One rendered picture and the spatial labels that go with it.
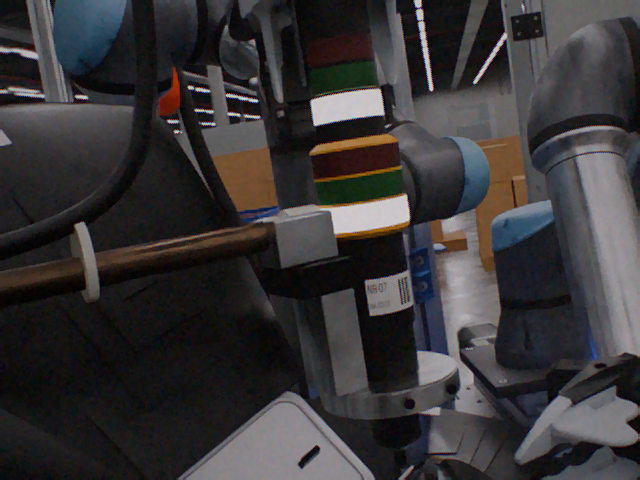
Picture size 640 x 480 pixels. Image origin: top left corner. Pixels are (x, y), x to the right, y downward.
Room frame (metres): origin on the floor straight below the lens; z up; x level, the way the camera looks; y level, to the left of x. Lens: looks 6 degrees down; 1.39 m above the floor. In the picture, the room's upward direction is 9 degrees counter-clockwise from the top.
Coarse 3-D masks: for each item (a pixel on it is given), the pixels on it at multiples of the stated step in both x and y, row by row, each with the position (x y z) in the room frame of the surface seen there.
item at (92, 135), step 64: (0, 128) 0.42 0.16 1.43; (64, 128) 0.44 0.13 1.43; (128, 128) 0.46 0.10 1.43; (0, 192) 0.38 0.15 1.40; (64, 192) 0.39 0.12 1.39; (128, 192) 0.41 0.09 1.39; (192, 192) 0.43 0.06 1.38; (64, 256) 0.36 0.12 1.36; (0, 320) 0.34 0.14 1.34; (64, 320) 0.34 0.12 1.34; (128, 320) 0.35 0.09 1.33; (192, 320) 0.36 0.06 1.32; (256, 320) 0.37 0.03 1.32; (0, 384) 0.32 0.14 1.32; (64, 384) 0.32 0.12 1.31; (128, 384) 0.33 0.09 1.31; (192, 384) 0.34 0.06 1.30; (256, 384) 0.34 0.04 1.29; (128, 448) 0.31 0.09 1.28; (192, 448) 0.32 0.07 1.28
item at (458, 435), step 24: (312, 408) 0.61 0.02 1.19; (336, 432) 0.56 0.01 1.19; (360, 432) 0.55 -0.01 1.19; (432, 432) 0.53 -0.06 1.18; (456, 432) 0.53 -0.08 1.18; (480, 432) 0.54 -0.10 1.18; (504, 432) 0.55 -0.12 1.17; (528, 432) 0.57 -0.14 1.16; (360, 456) 0.50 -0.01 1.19; (384, 456) 0.50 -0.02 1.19; (408, 456) 0.48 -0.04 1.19; (456, 456) 0.47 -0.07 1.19; (480, 456) 0.47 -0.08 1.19; (504, 456) 0.48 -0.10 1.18; (552, 456) 0.50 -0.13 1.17
